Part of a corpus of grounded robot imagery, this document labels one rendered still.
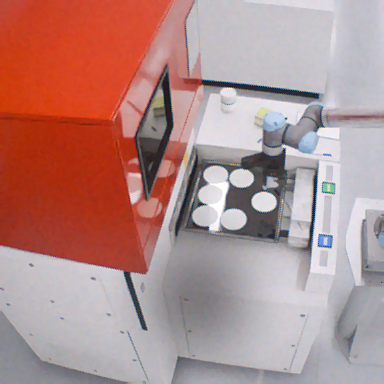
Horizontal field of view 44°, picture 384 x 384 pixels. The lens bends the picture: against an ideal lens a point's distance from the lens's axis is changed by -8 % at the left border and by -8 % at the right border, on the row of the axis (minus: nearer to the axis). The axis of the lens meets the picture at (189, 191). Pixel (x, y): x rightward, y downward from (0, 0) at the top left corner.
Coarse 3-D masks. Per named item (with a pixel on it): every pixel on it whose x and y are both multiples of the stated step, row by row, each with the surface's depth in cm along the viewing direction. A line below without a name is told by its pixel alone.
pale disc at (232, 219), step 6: (228, 210) 202; (234, 210) 202; (240, 210) 202; (222, 216) 200; (228, 216) 200; (234, 216) 200; (240, 216) 200; (222, 222) 199; (228, 222) 198; (234, 222) 198; (240, 222) 198; (228, 228) 196; (234, 228) 196
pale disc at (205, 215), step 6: (198, 210) 203; (204, 210) 203; (210, 210) 203; (216, 210) 202; (198, 216) 201; (204, 216) 201; (210, 216) 201; (216, 216) 201; (198, 222) 199; (204, 222) 199; (210, 222) 199
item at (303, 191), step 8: (296, 184) 211; (304, 184) 211; (312, 184) 211; (296, 192) 208; (304, 192) 208; (312, 192) 208; (296, 200) 206; (304, 200) 205; (312, 200) 205; (296, 208) 203; (304, 208) 203; (288, 240) 193
